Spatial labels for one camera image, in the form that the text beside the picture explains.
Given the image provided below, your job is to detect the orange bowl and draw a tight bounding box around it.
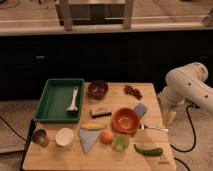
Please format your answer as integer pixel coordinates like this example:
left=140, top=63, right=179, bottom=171
left=112, top=108, right=140, bottom=134

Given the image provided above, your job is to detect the dark red bowl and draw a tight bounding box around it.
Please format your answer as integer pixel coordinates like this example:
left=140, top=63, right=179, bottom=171
left=88, top=80, right=108, bottom=100

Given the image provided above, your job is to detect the small metal cup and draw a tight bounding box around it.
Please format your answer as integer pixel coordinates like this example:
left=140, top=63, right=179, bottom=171
left=32, top=129, right=49, bottom=147

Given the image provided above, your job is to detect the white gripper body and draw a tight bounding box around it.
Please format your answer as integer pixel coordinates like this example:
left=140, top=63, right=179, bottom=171
left=157, top=92, right=184, bottom=115

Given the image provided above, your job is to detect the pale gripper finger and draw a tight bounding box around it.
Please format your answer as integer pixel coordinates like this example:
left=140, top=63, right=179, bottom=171
left=166, top=111, right=176, bottom=126

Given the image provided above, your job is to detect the white paper cup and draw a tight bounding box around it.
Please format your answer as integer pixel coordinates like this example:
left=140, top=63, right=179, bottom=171
left=55, top=128, right=74, bottom=147

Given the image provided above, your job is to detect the green plastic tray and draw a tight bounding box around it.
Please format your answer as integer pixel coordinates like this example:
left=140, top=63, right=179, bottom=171
left=34, top=78, right=84, bottom=123

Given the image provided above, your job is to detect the green chili pepper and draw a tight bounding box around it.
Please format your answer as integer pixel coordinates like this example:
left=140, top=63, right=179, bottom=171
left=134, top=145, right=163, bottom=157

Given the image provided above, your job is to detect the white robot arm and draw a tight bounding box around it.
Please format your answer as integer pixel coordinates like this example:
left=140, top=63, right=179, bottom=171
left=157, top=62, right=213, bottom=127

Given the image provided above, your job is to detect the black cable right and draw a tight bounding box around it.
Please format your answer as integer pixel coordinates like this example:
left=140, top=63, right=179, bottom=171
left=170, top=103, right=201, bottom=171

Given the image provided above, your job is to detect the black cable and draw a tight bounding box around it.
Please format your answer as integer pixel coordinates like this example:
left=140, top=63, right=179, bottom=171
left=0, top=114, right=37, bottom=171
left=170, top=103, right=201, bottom=171

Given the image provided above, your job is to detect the green plastic cup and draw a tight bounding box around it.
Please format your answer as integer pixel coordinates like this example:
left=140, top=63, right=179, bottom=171
left=112, top=134, right=129, bottom=152

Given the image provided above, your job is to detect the black cable left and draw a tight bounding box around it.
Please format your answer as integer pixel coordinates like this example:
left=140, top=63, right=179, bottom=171
left=0, top=114, right=37, bottom=171

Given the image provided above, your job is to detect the orange peach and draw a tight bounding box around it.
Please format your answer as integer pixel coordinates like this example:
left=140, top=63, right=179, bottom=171
left=100, top=130, right=113, bottom=144

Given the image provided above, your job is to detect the blue sponge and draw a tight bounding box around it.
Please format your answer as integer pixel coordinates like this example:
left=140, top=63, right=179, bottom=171
left=134, top=103, right=148, bottom=118

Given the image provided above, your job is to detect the white stool frame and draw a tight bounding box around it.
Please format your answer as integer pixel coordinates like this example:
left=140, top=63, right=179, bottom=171
left=55, top=0, right=134, bottom=31

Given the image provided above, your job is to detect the blue triangular cloth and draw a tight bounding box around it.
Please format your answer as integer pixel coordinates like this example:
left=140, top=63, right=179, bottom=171
left=78, top=129, right=102, bottom=154

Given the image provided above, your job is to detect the metal spoon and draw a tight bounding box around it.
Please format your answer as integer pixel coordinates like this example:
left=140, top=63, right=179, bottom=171
left=140, top=124, right=169, bottom=132

